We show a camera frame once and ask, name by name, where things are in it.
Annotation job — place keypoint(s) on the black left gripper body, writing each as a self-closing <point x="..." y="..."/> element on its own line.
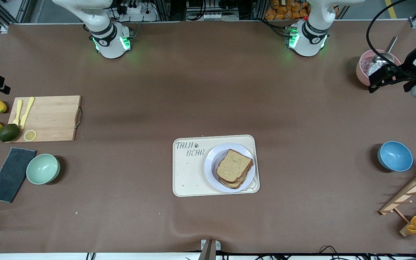
<point x="412" y="61"/>

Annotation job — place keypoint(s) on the plain brown bread slice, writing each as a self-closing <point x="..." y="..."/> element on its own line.
<point x="233" y="165"/>

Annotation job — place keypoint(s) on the round pale lavender plate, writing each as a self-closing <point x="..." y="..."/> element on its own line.
<point x="211" y="162"/>

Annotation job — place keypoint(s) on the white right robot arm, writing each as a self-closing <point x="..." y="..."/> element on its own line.
<point x="108" y="39"/>

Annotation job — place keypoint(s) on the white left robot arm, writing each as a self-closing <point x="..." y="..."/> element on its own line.
<point x="309" y="36"/>

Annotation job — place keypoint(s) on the metal scoop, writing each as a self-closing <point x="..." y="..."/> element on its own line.
<point x="384" y="57"/>

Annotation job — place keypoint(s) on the pink bowl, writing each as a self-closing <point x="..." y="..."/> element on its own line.
<point x="360" y="72"/>

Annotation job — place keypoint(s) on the yellow plastic fork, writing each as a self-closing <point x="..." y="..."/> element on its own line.
<point x="18" y="112"/>

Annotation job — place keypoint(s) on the yellow plastic knife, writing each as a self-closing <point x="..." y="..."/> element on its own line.
<point x="27" y="112"/>

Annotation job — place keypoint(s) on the dark green avocado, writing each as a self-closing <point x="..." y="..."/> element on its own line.
<point x="9" y="133"/>

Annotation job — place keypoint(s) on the lemon slice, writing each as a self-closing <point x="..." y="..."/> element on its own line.
<point x="30" y="135"/>

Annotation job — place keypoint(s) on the wooden cutting board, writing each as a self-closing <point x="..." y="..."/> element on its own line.
<point x="54" y="115"/>

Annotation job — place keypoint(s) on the blue bowl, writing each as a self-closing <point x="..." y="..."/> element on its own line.
<point x="395" y="156"/>

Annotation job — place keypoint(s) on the dark grey cloth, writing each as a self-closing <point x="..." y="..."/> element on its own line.
<point x="11" y="175"/>

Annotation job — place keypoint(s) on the mint green bowl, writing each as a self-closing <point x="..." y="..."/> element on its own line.
<point x="43" y="169"/>

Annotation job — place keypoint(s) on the wooden cup rack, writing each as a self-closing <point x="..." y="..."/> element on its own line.
<point x="408" y="193"/>

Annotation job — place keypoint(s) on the orange bread rolls pile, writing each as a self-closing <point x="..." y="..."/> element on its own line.
<point x="280" y="12"/>

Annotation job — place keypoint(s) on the large white power strip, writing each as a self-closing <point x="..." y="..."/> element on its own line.
<point x="135" y="10"/>

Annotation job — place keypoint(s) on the small white power strip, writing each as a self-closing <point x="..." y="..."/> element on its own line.
<point x="215" y="16"/>

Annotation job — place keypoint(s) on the cream tray with bear print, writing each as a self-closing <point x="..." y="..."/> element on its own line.
<point x="190" y="173"/>

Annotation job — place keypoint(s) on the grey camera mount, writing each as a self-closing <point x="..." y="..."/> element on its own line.
<point x="209" y="249"/>

